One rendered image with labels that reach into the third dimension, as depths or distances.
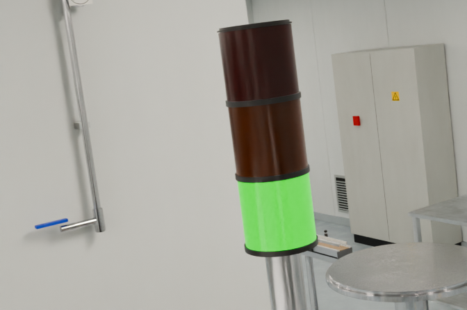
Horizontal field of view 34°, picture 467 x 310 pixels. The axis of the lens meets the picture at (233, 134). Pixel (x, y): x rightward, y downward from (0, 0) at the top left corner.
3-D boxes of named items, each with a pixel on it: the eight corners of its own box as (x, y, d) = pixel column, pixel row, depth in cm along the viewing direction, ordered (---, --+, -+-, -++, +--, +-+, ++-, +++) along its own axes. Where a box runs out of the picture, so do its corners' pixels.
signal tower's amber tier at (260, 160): (263, 181, 49) (253, 105, 48) (223, 174, 53) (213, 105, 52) (322, 166, 51) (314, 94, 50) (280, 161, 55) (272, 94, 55)
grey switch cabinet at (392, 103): (432, 263, 730) (411, 48, 705) (349, 242, 832) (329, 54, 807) (463, 251, 752) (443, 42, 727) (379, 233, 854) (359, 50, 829)
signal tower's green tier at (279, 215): (272, 257, 49) (263, 183, 49) (232, 245, 53) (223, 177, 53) (331, 238, 52) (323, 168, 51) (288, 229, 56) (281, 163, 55)
